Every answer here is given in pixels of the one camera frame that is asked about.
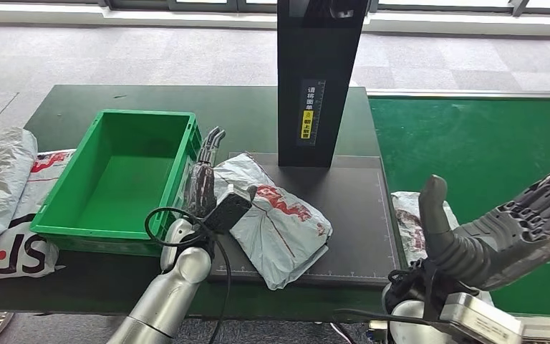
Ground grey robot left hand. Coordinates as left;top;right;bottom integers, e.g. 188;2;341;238
185;126;228;220

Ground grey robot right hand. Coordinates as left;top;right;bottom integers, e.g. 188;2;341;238
418;156;550;292

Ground grey parcel dark red print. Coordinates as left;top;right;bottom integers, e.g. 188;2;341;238
390;191;461;268

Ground grey parcel bag red print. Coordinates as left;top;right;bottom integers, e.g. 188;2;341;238
212;153;334;292

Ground green conveyor belt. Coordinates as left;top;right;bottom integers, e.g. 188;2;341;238
369;97;550;318

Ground black inbound scanner machine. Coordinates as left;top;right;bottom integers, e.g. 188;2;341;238
207;0;407;288

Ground crumpled grey parcel bag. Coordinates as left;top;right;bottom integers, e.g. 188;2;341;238
0;126;39;245

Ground dark green table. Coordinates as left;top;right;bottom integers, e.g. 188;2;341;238
0;84;420;324

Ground green plastic crate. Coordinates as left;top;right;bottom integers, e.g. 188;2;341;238
29;107;205;257

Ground black yellow label sticker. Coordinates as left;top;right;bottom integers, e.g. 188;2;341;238
297;80;327;147

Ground white bag black letters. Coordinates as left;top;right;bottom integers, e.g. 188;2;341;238
0;148;77;279

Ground white window sill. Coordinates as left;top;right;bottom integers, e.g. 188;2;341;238
0;4;550;38

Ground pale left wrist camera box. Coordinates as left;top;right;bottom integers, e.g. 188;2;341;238
203;183;256;234

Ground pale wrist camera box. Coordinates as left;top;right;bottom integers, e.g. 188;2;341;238
438;292;525;344
203;183;256;234

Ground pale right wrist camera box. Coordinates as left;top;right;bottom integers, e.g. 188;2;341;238
438;292;525;344

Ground black left camera cable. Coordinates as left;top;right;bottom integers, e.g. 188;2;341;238
143;206;232;344

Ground black camera cable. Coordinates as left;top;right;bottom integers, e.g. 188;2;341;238
143;206;232;344
332;307;461;331

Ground black right camera cable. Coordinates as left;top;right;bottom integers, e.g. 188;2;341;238
332;307;461;331

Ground white cable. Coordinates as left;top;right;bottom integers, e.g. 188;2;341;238
329;322;354;344

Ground dark window frame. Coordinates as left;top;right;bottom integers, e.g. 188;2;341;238
0;0;550;17

